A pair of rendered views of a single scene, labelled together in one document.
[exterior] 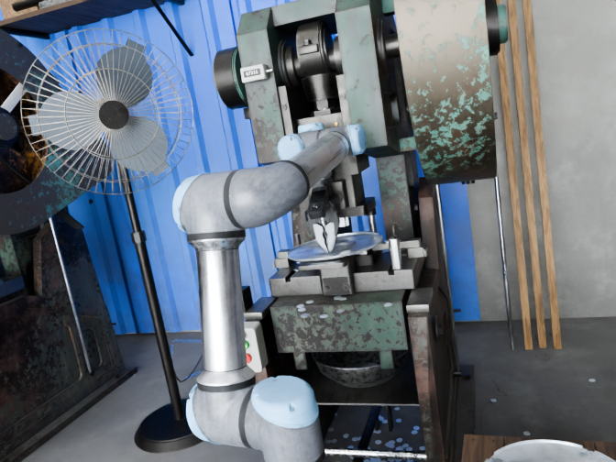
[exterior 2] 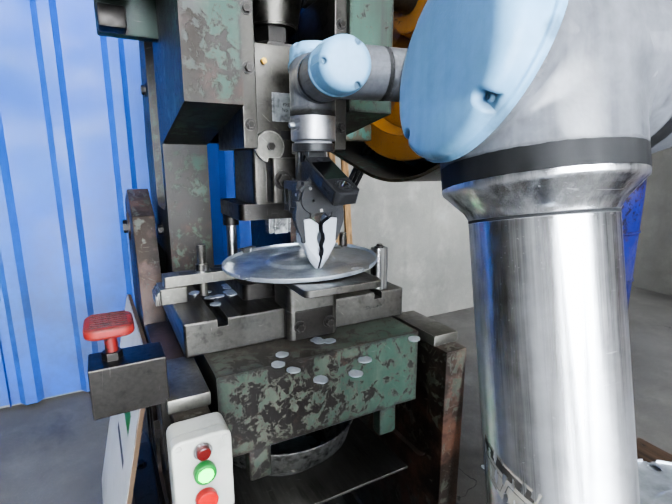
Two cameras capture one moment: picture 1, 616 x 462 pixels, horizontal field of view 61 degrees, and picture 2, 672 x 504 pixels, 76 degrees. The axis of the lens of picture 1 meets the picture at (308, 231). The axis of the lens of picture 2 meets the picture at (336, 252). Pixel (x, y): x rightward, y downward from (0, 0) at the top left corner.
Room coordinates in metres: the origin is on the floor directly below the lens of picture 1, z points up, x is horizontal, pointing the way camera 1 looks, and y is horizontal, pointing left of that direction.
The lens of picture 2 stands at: (0.95, 0.47, 0.97)
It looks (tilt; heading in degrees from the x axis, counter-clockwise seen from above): 12 degrees down; 313
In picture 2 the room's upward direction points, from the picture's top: straight up
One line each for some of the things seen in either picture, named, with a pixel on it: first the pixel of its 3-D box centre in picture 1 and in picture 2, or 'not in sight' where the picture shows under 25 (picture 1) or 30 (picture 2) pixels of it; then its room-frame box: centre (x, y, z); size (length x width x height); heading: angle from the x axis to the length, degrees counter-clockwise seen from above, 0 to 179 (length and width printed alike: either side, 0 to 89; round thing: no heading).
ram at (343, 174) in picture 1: (329, 159); (281, 124); (1.61, -0.10, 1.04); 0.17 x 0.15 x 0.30; 161
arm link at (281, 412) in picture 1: (284, 418); not in sight; (0.91, 0.10, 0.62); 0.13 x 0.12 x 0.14; 62
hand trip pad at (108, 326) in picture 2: not in sight; (111, 345); (1.54, 0.27, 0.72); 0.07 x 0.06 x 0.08; 161
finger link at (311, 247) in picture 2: (323, 236); (305, 241); (1.49, -0.04, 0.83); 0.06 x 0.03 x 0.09; 161
